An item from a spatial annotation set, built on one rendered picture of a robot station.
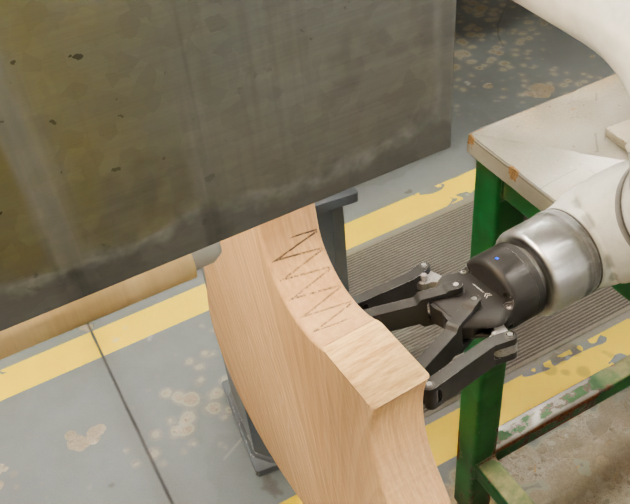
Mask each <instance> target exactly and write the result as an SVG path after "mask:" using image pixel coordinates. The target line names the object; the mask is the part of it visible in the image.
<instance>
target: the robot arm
mask: <svg viewBox="0 0 630 504"><path fill-rule="evenodd" d="M512 1H514V2H516V3H517V4H519V5H521V6H522V7H524V8H526V9H527V10H529V11H531V12H532V13H534V14H536V15H537V16H539V17H541V18H542V19H544V20H546V21H547V22H549V23H551V24H552V25H554V26H556V27H557V28H559V29H561V30H562V31H564V32H566V33H567V34H569V35H570V36H572V37H574V38H575V39H577V40H579V41H580V42H582V43H583V44H585V45H586V46H588V47H589V48H590V49H592V50H593V51H594V52H596V53H597V54H598V55H599V56H600V57H602V58H603V59H604V60H605V61H606V62H607V63H608V64H609V66H610V67H611V68H612V69H613V70H614V72H615V73H616V74H617V76H618V77H619V79H620V80H621V82H622V84H623V85H624V87H625V89H626V91H627V93H628V96H629V98H630V0H512ZM625 148H626V150H627V153H628V158H629V160H627V161H623V162H620V163H617V164H615V165H613V166H611V167H609V168H607V169H605V170H603V171H601V172H599V173H597V174H595V175H594V176H592V177H590V178H589V179H587V180H585V181H583V182H581V183H579V184H578V185H576V186H575V187H573V188H571V189H570V190H568V191H567V192H565V193H564V194H562V195H561V196H560V197H559V198H558V199H557V200H556V201H555V203H554V204H553V205H552V206H550V207H549V208H548V209H546V210H544V211H541V212H539V213H537V214H535V215H534V216H532V217H531V218H530V219H528V220H526V221H524V222H522V223H520V224H518V225H516V226H514V227H513V228H511V229H509V230H507V231H505V232H503V233H502V234H501V235H500V236H499V238H498V239H497V241H496V244H495V245H494V246H493V247H491V248H489V249H487V250H485V251H483V252H481V253H480V254H478V255H476V256H474V257H472V258H471V259H470V260H469V261H468V262H467V263H466V265H465V266H464V267H463V268H462V269H461V270H460V271H458V272H455V273H450V274H445V275H443V276H441V275H439V274H437V273H434V272H432V271H431V270H430V264H429V263H428V262H421V263H419V264H418V265H417V266H415V267H414V268H413V269H412V270H410V271H409V272H408V273H406V274H404V275H401V276H399V277H397V278H394V279H392V280H390V281H387V282H385V283H383V284H381V285H378V286H376V287H374V288H371V289H369V290H367V291H364V292H362V293H360V294H357V295H355V296H353V297H352V298H353V300H354V301H355V302H356V303H357V304H358V305H359V306H360V307H361V308H362V309H363V310H364V311H365V312H366V313H367V314H368V315H370V316H371V317H372V318H374V319H376V320H378V321H381V322H382V323H383V324H384V325H385V326H386V328H387V329H388V330H389V331H394V330H398V329H402V328H406V327H410V326H414V325H418V324H420V325H422V326H424V327H425V326H430V325H434V324H436V325H438V326H440V327H442V328H444V330H443V331H442V332H441V333H440V335H439V336H438V337H437V338H436V339H435V340H434V341H433V342H432V343H431V344H430V345H429V347H428V348H427V349H426V350H425V351H424V352H423V353H422V354H421V355H420V356H419V357H418V359H417V361H418V362H419V363H420V364H421V365H422V366H423V367H424V368H425V369H426V371H427V372H428V373H429V378H428V380H427V382H426V385H425V388H424V393H423V403H424V406H425V408H427V409H429V410H434V409H436V408H437V407H439V406H440V405H442V404H443V403H444V402H446V401H447V400H449V399H450V398H451V397H453V396H454V395H455V394H457V393H458V392H460V391H461V390H462V389H464V388H465V387H466V386H468V385H469V384H471V383H472V382H473V381H475V380H476V379H478V378H479V377H480V376H482V375H483V374H484V373H486V372H487V371H489V370H490V369H491V368H493V367H494V366H496V365H498V364H501V363H504V362H507V361H510V360H513V359H515V358H516V357H517V333H516V332H514V331H511V330H509V329H513V328H515V327H517V326H519V325H520V324H522V323H524V322H525V321H527V320H529V319H531V318H532V317H534V316H536V315H539V316H550V315H553V314H555V313H556V312H558V311H560V310H562V309H563V308H565V307H567V306H568V305H570V304H572V303H574V302H575V301H577V300H579V299H581V298H584V297H586V296H588V295H589V294H591V293H592V292H593V291H595V290H597V289H599V288H602V287H607V286H613V285H617V284H619V283H621V284H623V283H629V282H630V137H629V139H628V142H627V144H626V146H625ZM428 302H429V311H430V313H428V310H427V303H428ZM508 330H509V331H508ZM476 338H486V339H484V340H483V341H481V342H479V343H478V344H477V345H475V346H474V347H472V348H471V349H469V350H468V351H467V352H465V353H464V354H462V355H461V356H459V357H458V358H457V359H455V360H454V361H452V362H451V363H450V361H451V360H452V359H453V358H454V357H455V356H456V355H457V354H461V353H462V352H463V351H464V350H465V349H466V347H467V346H468V345H469V344H470V343H471V342H472V341H473V340H474V339H476Z"/></svg>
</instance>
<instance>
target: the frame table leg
mask: <svg viewBox="0 0 630 504"><path fill-rule="evenodd" d="M501 184H502V183H501V179H500V178H499V177H498V176H496V175H495V174H494V173H493V172H491V171H490V170H489V169H488V168H486V167H485V166H484V165H483V164H481V163H480V162H479V161H478V160H477V161H476V176H475V191H474V206H473V221H472V236H471V251H470V259H471V258H472V257H474V256H476V255H478V254H480V253H481V252H483V251H485V250H487V249H489V248H491V247H493V246H494V245H495V244H496V241H497V239H498V238H499V236H500V235H501V234H502V233H503V232H505V231H507V230H509V229H511V228H513V227H514V226H516V225H518V224H520V223H522V222H524V217H525V215H523V214H522V213H521V212H520V211H518V210H517V209H516V208H515V207H514V206H512V205H511V204H510V203H509V202H507V201H506V200H503V199H502V198H501V196H500V193H501ZM484 339H486V338H476V339H474V340H473V341H472V342H471V343H470V344H469V345H468V346H467V347H466V349H465V350H464V353H465V352H467V351H468V350H469V349H471V348H472V347H474V346H475V345H477V344H478V343H479V342H481V341H483V340H484ZM506 364H507V362H504V363H501V364H498V365H496V366H494V367H493V368H491V369H490V370H489V371H487V372H486V373H484V374H483V375H482V376H480V377H479V378H478V379H476V380H475V381H473V382H472V383H471V384H469V385H468V386H466V387H465V388H464V389H462V390H461V401H460V416H459V431H458V446H457V461H456V476H455V490H454V498H455V500H456V501H457V502H458V504H489V502H490V495H489V493H488V492H487V491H486V490H485V489H484V487H483V486H482V485H481V484H480V482H479V481H478V480H477V479H476V478H474V467H475V465H476V464H478V463H479V462H482V461H483V460H485V459H487V458H488V457H490V456H492V455H494V454H496V445H497V437H498V429H499V421H500V413H501V404H502V395H503V386H504V379H505V372H506Z"/></svg>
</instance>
